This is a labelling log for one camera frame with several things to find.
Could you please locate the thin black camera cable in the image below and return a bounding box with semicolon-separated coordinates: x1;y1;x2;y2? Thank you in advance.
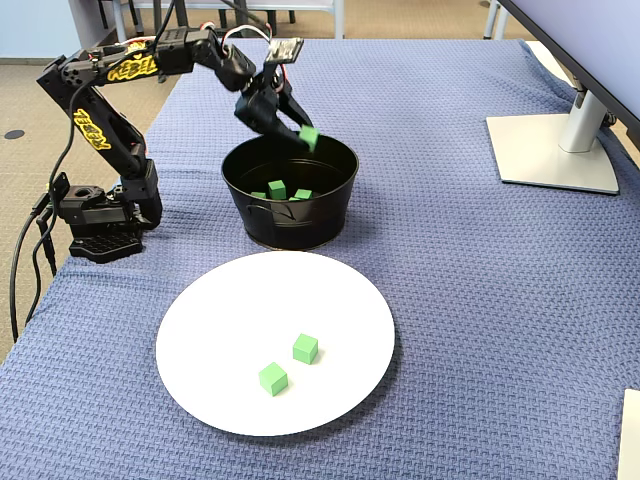
47;79;101;194

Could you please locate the white flat board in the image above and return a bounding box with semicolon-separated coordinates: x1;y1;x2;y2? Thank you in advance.
618;388;640;480

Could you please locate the blue waffle-weave cloth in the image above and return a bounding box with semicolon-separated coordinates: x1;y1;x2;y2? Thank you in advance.
0;37;640;480

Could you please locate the white round plate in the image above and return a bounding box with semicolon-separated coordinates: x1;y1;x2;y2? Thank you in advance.
154;249;397;439

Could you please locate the black base cable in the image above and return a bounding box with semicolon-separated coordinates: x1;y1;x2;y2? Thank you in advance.
17;214;57;326
7;199;49;346

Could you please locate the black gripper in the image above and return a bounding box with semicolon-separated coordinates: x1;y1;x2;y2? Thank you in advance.
234;62;317;148

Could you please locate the black metal bucket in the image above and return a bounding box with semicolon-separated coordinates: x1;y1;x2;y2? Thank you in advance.
220;133;360;252

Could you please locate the dark grey metal stool frame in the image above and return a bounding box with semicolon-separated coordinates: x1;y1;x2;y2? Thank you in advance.
151;0;251;39

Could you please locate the small camera circuit board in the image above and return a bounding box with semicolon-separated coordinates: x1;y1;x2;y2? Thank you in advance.
263;36;305;65

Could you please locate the monitor with silver stand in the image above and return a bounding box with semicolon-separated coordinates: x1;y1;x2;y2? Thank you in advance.
486;0;640;195

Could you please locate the white furniture leg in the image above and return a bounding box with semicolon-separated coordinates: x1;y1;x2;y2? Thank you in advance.
482;0;512;40

